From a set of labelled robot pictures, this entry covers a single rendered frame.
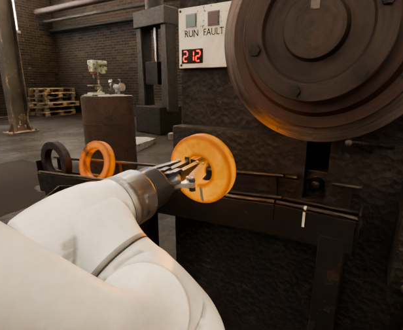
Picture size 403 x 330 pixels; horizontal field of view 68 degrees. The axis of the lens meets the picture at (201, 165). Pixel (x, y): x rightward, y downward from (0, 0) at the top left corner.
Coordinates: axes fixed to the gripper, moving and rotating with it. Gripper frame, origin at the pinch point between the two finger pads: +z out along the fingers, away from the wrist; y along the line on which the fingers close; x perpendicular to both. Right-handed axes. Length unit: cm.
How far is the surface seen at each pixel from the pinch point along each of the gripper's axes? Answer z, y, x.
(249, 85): 15.7, 4.8, 15.7
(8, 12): 308, -627, 139
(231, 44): 18.0, -1.3, 25.6
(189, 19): 31, -22, 35
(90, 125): 157, -237, -34
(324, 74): 10.1, 22.7, 18.0
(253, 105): 17.2, 5.3, 10.6
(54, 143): 19, -85, -9
